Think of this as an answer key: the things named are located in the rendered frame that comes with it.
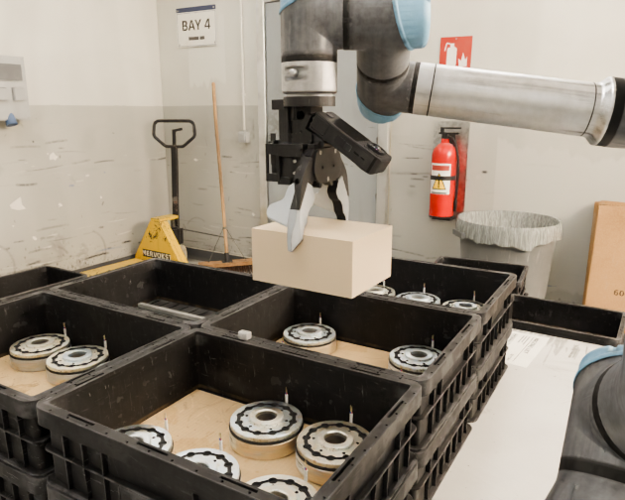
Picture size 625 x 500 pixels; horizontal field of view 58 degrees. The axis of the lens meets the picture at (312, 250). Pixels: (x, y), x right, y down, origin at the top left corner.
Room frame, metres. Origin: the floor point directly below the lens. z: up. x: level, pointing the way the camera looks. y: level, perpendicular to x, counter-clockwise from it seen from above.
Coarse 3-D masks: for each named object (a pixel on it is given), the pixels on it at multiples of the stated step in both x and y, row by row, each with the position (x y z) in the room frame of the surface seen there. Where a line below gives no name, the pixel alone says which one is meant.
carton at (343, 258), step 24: (312, 216) 0.86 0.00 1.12; (264, 240) 0.76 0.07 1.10; (312, 240) 0.72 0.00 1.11; (336, 240) 0.70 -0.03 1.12; (360, 240) 0.71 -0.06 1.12; (384, 240) 0.77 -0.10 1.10; (264, 264) 0.76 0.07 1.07; (288, 264) 0.74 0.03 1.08; (312, 264) 0.72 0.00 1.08; (336, 264) 0.70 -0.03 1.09; (360, 264) 0.71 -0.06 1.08; (384, 264) 0.77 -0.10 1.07; (312, 288) 0.72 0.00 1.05; (336, 288) 0.70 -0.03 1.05; (360, 288) 0.71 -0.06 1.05
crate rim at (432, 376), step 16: (288, 288) 1.10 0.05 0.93; (256, 304) 1.01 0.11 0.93; (400, 304) 1.00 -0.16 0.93; (416, 304) 1.00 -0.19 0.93; (208, 320) 0.91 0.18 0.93; (480, 320) 0.92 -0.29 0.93; (464, 336) 0.84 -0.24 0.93; (304, 352) 0.78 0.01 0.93; (320, 352) 0.78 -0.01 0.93; (448, 352) 0.78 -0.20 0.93; (368, 368) 0.72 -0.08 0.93; (384, 368) 0.72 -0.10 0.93; (432, 368) 0.72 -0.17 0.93; (448, 368) 0.77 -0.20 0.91; (432, 384) 0.70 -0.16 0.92
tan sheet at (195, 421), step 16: (192, 400) 0.82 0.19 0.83; (208, 400) 0.82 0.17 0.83; (224, 400) 0.82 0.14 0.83; (160, 416) 0.77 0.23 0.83; (176, 416) 0.77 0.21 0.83; (192, 416) 0.77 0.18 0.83; (208, 416) 0.77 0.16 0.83; (224, 416) 0.77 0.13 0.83; (176, 432) 0.73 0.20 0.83; (192, 432) 0.73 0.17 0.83; (208, 432) 0.73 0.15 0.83; (224, 432) 0.73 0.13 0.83; (176, 448) 0.68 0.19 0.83; (192, 448) 0.68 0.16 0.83; (224, 448) 0.68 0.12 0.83; (240, 464) 0.65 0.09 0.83; (256, 464) 0.65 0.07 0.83; (272, 464) 0.65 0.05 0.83; (288, 464) 0.65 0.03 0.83
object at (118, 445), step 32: (288, 352) 0.78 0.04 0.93; (416, 384) 0.68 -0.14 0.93; (64, 416) 0.60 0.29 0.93; (384, 416) 0.60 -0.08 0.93; (96, 448) 0.56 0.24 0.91; (128, 448) 0.54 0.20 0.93; (160, 448) 0.53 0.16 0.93; (384, 448) 0.56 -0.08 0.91; (192, 480) 0.49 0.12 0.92; (224, 480) 0.48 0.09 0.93; (352, 480) 0.50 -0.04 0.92
